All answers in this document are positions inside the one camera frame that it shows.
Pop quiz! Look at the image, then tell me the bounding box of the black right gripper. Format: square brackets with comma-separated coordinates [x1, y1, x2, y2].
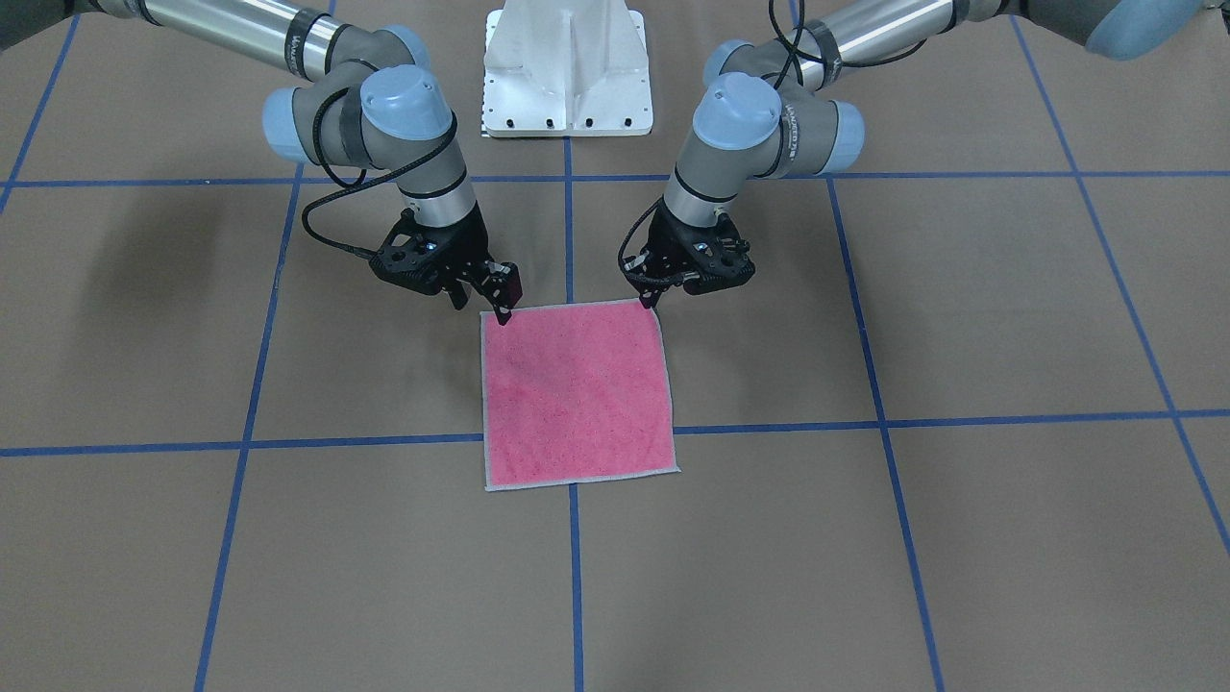
[403, 206, 524, 327]

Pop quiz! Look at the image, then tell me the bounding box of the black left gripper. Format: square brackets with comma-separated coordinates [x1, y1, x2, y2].
[638, 200, 733, 309]

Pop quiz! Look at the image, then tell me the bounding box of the pink towel with grey hem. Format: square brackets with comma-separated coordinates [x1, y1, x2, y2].
[480, 299, 679, 492]

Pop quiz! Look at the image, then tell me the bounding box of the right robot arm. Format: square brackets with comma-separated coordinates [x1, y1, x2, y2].
[14, 1, 523, 324]

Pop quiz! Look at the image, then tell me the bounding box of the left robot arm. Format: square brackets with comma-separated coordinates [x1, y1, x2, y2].
[617, 1, 1202, 309]

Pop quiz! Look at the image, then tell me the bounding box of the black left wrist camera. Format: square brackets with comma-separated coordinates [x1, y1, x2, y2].
[681, 234, 755, 295]

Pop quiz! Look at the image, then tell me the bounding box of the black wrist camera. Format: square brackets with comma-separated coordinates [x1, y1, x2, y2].
[681, 234, 755, 295]
[368, 214, 446, 295]

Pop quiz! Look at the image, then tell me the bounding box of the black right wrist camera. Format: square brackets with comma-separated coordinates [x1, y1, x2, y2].
[368, 214, 446, 295]

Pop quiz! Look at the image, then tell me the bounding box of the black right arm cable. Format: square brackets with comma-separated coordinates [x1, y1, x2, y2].
[300, 86, 458, 261]

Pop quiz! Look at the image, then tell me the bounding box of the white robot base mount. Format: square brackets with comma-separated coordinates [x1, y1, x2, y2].
[480, 1, 654, 136]

